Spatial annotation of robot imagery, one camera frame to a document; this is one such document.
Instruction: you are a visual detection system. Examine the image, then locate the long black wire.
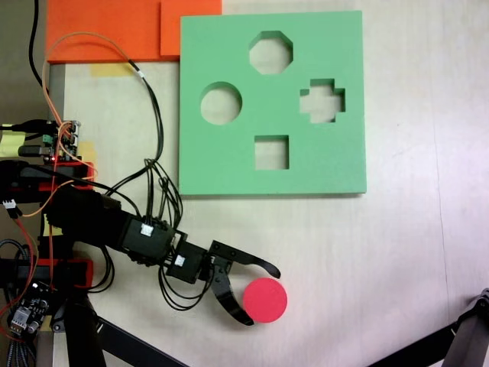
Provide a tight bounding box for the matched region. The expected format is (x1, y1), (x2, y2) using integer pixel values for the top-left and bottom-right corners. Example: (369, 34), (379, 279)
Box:
(110, 60), (166, 192)

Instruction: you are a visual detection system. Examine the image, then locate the black arm wire loop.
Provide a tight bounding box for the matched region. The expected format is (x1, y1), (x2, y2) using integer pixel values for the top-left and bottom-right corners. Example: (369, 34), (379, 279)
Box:
(143, 157), (185, 230)

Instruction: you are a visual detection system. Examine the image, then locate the braided cable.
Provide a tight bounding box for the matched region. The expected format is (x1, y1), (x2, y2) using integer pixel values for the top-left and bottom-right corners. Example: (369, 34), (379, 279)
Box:
(3, 338), (37, 367)

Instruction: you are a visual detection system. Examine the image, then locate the large orange foam block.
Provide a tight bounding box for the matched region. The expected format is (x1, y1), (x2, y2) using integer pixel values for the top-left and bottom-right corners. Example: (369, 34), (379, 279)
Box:
(45, 0), (180, 64)

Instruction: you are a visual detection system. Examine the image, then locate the small black converter circuit board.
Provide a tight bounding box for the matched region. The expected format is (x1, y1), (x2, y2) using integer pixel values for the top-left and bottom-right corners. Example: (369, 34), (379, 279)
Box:
(7, 282), (50, 337)

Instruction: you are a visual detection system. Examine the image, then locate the black wrist wire loop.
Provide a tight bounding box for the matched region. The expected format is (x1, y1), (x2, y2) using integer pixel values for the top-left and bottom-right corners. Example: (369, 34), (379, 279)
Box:
(158, 263), (215, 311)

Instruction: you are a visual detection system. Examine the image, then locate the thick black cable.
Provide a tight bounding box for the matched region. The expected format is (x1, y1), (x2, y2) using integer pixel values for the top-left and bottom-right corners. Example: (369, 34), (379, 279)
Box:
(28, 0), (49, 88)

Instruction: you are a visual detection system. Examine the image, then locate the orange wire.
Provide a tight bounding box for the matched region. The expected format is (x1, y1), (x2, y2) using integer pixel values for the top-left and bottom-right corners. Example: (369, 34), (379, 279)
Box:
(40, 31), (134, 142)

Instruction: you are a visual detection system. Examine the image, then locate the long yellow tape strip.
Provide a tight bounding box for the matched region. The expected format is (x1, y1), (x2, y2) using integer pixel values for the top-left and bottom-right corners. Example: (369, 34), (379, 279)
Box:
(90, 63), (133, 77)

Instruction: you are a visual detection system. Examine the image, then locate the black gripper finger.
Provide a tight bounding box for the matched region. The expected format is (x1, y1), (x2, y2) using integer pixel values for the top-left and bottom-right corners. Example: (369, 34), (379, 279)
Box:
(211, 263), (256, 327)
(208, 239), (282, 279)

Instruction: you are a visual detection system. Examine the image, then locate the red table clamp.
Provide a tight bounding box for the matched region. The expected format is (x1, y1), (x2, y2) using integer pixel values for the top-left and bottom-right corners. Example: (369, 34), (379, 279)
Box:
(36, 258), (95, 288)
(49, 160), (96, 190)

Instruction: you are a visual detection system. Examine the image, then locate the green shape-hole board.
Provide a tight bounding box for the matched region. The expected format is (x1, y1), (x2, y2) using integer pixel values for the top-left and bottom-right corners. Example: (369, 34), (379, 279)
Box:
(177, 10), (368, 198)

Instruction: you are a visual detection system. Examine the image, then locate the motor controller circuit board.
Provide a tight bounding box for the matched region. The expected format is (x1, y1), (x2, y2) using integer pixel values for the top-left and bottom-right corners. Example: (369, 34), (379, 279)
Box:
(44, 120), (83, 164)

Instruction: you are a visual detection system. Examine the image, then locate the notched grey-black tripod leg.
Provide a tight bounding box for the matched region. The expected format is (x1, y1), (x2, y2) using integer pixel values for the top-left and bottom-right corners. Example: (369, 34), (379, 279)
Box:
(445, 287), (489, 367)

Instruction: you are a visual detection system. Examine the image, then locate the red cylinder block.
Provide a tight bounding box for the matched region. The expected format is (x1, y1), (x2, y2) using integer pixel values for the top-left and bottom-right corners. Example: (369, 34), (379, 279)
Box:
(243, 278), (288, 324)

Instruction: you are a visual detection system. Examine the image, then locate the yellow sticky note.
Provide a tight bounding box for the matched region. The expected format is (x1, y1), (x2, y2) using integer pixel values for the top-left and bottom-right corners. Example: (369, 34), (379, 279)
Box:
(0, 132), (27, 157)

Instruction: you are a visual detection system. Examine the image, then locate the black tripod leg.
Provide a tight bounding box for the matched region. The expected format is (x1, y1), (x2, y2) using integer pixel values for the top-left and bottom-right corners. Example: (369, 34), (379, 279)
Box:
(51, 296), (108, 367)

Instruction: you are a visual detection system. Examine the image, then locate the small orange foam block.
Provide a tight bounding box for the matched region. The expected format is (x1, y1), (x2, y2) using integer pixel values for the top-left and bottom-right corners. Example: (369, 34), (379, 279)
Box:
(160, 0), (223, 57)

